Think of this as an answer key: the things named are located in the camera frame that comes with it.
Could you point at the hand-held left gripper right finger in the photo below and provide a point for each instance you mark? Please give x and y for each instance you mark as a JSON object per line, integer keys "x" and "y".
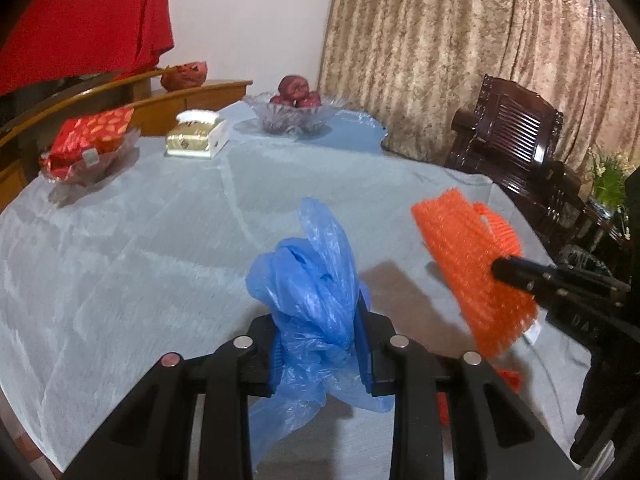
{"x": 362, "y": 355}

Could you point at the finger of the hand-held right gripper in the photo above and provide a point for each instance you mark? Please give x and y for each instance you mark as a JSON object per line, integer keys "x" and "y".
{"x": 560, "y": 297}
{"x": 520, "y": 267}

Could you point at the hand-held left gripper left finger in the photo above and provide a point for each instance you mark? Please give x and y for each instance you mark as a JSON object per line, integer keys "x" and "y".
{"x": 260, "y": 365}

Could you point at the black lined waste bin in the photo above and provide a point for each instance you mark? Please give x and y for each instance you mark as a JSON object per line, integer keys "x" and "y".
{"x": 575, "y": 256}

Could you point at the orange foam fruit net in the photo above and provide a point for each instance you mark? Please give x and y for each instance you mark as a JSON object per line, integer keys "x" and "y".
{"x": 465, "y": 260}

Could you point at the blue plastic bag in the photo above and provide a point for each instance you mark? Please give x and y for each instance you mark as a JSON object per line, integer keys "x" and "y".
{"x": 310, "y": 280}

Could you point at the red plastic bag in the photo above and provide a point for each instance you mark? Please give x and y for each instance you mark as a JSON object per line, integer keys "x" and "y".
{"x": 511, "y": 377}

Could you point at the potted white flower plant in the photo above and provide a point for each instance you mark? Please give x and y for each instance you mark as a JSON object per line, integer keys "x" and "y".
{"x": 610, "y": 180}

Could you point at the dark wooden armchair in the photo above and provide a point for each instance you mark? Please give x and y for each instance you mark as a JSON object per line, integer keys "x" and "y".
{"x": 510, "y": 130}

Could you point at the grey tablecloth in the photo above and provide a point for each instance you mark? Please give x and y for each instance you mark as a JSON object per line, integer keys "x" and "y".
{"x": 150, "y": 240}

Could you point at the gold and white tissue box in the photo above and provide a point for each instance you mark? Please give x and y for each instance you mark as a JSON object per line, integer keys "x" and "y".
{"x": 192, "y": 137}

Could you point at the beige patterned curtain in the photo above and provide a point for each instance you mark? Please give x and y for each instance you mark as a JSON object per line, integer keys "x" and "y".
{"x": 450, "y": 35}

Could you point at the glass fruit bowl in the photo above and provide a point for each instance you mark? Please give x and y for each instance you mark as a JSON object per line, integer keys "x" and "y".
{"x": 295, "y": 117}

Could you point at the red apple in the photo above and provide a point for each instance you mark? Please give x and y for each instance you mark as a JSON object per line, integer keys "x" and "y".
{"x": 291, "y": 86}
{"x": 279, "y": 99}
{"x": 309, "y": 100}

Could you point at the wooden cabinet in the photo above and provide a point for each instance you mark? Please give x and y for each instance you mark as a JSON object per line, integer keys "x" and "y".
{"x": 150, "y": 115}

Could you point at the red patterned packet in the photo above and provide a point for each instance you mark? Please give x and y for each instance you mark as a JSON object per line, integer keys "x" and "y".
{"x": 85, "y": 140}

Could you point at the black television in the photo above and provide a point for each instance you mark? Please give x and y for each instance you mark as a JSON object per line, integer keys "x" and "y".
{"x": 30, "y": 102}

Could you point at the red cloth cover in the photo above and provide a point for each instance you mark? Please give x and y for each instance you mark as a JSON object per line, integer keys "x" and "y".
{"x": 90, "y": 25}

